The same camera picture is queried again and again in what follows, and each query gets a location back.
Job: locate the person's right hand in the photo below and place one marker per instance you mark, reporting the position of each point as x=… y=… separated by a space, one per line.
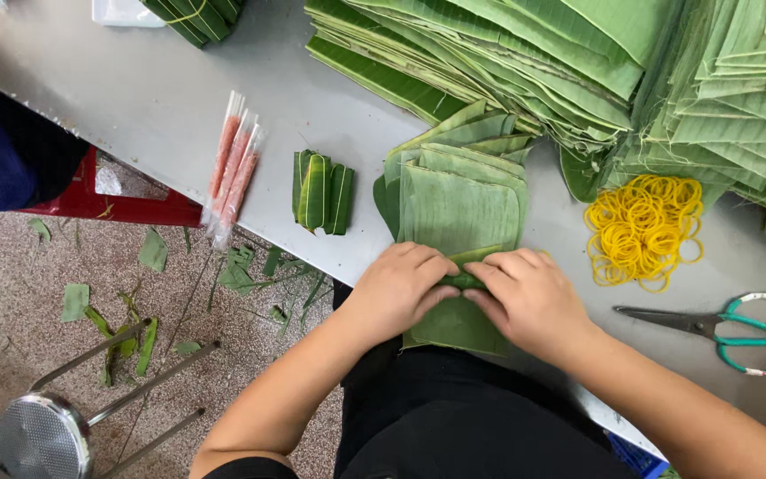
x=536 y=309

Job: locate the person's left hand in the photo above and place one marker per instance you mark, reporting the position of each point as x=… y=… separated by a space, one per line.
x=393 y=293

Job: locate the banana leaf piece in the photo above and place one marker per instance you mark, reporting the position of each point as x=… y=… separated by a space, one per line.
x=456 y=327

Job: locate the leaf-wrapped parcel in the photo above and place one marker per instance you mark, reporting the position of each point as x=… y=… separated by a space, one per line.
x=341 y=199
x=299 y=183
x=315 y=193

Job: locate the small stack of cut leaves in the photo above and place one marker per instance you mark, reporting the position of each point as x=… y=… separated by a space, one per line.
x=459 y=199

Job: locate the person's black clothing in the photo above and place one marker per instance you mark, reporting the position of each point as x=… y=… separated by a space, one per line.
x=456 y=412

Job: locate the pile of yellow rubber bands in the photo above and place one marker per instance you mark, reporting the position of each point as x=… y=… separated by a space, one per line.
x=642 y=233

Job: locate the blue plastic crate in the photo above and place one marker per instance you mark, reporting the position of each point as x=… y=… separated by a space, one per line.
x=635 y=458

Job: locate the plastic-wrapped pink sausage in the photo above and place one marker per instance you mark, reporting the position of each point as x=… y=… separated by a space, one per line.
x=243 y=186
x=225 y=150
x=237 y=166

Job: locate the scattered leaf scraps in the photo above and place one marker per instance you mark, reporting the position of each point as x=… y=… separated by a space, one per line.
x=153 y=251

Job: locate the large pile of banana leaves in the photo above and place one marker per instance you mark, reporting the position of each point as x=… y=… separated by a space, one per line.
x=489 y=60

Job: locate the red plastic stool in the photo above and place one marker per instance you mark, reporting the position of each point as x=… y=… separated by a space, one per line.
x=123 y=207

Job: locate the pale pile of banana leaves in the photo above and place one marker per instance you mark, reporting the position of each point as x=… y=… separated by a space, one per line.
x=735 y=100

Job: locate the banded bundle of leaf parcels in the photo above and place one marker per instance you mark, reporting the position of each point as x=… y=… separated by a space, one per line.
x=197 y=16

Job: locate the metal stool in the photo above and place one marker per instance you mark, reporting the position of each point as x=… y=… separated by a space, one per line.
x=40 y=439

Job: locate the white plastic tray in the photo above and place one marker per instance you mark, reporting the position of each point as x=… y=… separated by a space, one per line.
x=117 y=12

